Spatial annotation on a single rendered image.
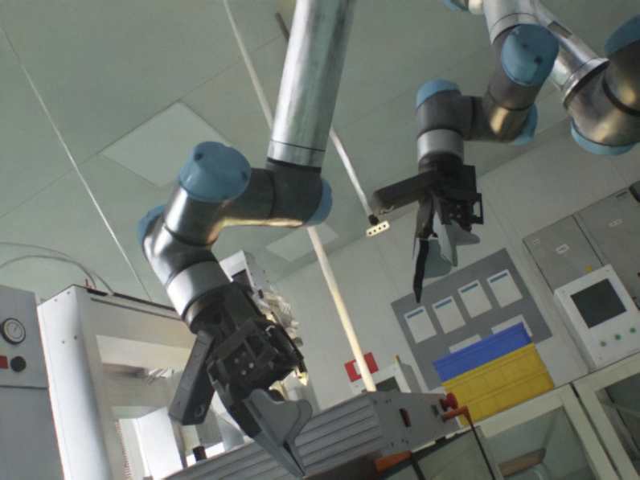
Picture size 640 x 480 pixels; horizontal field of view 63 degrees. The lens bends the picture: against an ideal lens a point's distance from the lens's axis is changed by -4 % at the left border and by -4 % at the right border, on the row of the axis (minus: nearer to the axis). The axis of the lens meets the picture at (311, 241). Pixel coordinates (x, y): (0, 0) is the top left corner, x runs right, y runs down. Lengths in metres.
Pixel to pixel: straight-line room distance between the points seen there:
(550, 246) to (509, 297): 0.66
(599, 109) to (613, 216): 3.92
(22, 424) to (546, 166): 5.08
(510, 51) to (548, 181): 4.66
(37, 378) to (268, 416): 0.48
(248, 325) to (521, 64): 0.51
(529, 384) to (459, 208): 2.65
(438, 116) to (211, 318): 0.48
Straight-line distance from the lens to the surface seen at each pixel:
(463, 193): 0.83
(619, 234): 4.87
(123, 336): 1.08
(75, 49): 2.72
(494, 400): 3.42
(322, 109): 0.69
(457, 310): 5.16
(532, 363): 3.42
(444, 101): 0.91
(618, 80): 0.96
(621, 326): 3.52
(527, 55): 0.81
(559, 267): 4.76
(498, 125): 0.91
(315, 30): 0.69
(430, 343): 5.16
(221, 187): 0.61
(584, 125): 1.04
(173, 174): 3.57
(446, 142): 0.87
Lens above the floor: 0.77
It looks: 23 degrees up
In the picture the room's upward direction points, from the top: 22 degrees counter-clockwise
